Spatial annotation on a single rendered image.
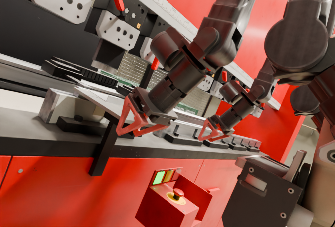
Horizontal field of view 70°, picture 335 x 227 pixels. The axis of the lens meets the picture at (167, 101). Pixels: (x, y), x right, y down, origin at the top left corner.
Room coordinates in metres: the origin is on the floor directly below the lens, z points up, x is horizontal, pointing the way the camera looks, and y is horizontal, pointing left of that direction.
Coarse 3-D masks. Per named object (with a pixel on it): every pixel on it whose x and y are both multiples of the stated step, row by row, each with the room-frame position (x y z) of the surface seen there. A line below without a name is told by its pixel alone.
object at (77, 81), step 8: (48, 64) 0.93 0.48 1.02; (56, 64) 0.92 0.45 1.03; (64, 64) 0.98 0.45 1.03; (48, 72) 0.91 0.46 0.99; (56, 72) 0.90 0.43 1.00; (64, 72) 0.92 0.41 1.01; (72, 72) 0.95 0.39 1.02; (72, 80) 0.88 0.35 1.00; (80, 80) 0.98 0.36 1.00; (88, 88) 0.85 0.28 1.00
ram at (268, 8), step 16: (144, 0) 0.82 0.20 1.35; (176, 0) 0.93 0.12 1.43; (192, 0) 1.00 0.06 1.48; (208, 0) 1.08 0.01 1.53; (256, 0) 1.40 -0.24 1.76; (272, 0) 1.56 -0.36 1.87; (160, 16) 0.90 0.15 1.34; (192, 16) 1.03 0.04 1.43; (256, 16) 1.47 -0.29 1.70; (272, 16) 1.64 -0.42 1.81; (256, 32) 1.54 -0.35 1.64; (240, 48) 1.45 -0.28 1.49; (256, 48) 1.61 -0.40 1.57; (240, 64) 1.51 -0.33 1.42; (256, 64) 1.70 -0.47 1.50; (272, 96) 2.20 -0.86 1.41
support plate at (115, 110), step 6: (78, 90) 0.73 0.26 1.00; (84, 90) 0.77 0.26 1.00; (84, 96) 0.71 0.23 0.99; (90, 96) 0.70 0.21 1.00; (96, 96) 0.75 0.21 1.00; (96, 102) 0.67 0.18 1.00; (102, 102) 0.69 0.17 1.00; (102, 108) 0.65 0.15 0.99; (108, 108) 0.64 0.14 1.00; (114, 108) 0.67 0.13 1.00; (120, 108) 0.71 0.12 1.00; (114, 114) 0.62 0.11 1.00; (120, 114) 0.62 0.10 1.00; (132, 114) 0.70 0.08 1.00; (126, 120) 0.59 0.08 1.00; (132, 120) 0.61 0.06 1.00; (150, 126) 0.67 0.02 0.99
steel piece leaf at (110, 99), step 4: (92, 92) 0.79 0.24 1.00; (100, 96) 0.77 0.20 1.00; (104, 96) 0.81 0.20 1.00; (108, 96) 0.72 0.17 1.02; (112, 96) 0.73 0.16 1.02; (104, 100) 0.73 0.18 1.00; (108, 100) 0.73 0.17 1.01; (112, 100) 0.74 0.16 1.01; (116, 100) 0.75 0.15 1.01; (120, 100) 0.76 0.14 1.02; (116, 104) 0.75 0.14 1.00; (120, 104) 0.76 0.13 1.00
